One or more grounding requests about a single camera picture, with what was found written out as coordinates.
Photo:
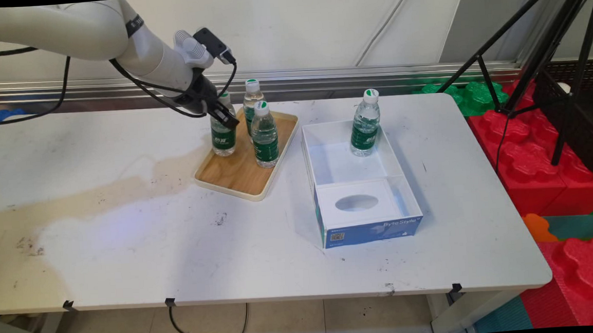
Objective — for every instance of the black tripod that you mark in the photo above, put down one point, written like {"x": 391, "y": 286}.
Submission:
{"x": 551, "y": 32}

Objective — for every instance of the orange foam piece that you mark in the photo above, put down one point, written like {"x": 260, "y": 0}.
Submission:
{"x": 538, "y": 228}

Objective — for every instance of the black mesh crate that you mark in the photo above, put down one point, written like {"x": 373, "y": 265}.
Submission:
{"x": 582, "y": 128}

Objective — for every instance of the blue and white cardboard box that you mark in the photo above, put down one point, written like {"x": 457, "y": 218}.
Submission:
{"x": 361, "y": 209}

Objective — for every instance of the teal foam mat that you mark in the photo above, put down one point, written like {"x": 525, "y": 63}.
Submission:
{"x": 583, "y": 226}

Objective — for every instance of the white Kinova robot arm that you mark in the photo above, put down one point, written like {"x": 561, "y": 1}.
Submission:
{"x": 72, "y": 28}

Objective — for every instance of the wooden tray with cream rim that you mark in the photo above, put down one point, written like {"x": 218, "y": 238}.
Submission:
{"x": 240, "y": 175}

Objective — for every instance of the green foam block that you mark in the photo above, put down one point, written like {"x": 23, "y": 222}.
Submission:
{"x": 470, "y": 96}

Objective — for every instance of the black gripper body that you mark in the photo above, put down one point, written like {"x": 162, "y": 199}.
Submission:
{"x": 202, "y": 96}

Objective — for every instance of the large red foam block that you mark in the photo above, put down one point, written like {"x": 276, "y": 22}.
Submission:
{"x": 533, "y": 162}

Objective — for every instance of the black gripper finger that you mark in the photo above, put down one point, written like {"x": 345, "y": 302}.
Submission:
{"x": 225, "y": 117}

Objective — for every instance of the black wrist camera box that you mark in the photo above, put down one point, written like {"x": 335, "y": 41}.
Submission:
{"x": 212, "y": 44}

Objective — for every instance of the green label water bottle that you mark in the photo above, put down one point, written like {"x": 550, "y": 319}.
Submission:
{"x": 365, "y": 126}
{"x": 251, "y": 100}
{"x": 265, "y": 137}
{"x": 223, "y": 140}

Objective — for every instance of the aluminium wall rail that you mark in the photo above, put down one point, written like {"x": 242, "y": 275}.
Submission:
{"x": 347, "y": 77}

